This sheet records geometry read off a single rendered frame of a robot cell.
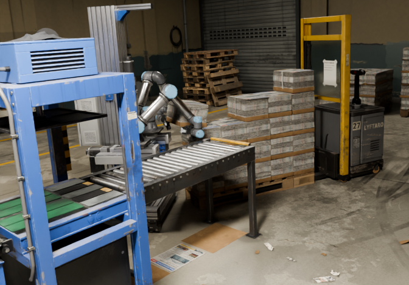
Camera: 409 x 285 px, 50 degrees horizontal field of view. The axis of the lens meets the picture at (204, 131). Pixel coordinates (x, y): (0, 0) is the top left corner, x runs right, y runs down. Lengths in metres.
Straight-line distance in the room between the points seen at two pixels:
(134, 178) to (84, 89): 0.60
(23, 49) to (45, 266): 1.06
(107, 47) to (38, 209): 2.19
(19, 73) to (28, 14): 8.30
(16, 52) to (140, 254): 1.32
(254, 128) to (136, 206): 2.28
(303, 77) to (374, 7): 6.16
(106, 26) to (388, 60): 7.74
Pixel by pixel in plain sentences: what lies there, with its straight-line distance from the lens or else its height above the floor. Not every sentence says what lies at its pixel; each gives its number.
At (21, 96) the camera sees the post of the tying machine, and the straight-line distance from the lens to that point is 2.14.
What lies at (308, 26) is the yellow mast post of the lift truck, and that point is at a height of 1.75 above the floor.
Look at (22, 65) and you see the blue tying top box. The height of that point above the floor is 1.64.
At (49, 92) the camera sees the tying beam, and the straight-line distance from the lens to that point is 2.20.
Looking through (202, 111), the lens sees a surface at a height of 1.00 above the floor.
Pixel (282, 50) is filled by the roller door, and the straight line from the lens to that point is 11.91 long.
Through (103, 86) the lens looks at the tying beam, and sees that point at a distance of 2.35.
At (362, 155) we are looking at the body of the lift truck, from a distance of 5.41.
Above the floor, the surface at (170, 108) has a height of 1.02.
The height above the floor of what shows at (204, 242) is 0.00.
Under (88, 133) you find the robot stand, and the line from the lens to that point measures 4.27.
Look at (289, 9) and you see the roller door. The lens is 11.80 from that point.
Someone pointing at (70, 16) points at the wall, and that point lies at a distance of 11.09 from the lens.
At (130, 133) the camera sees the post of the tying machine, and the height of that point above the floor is 1.22.
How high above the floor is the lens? 1.74
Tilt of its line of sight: 12 degrees down
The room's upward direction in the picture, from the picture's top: 3 degrees counter-clockwise
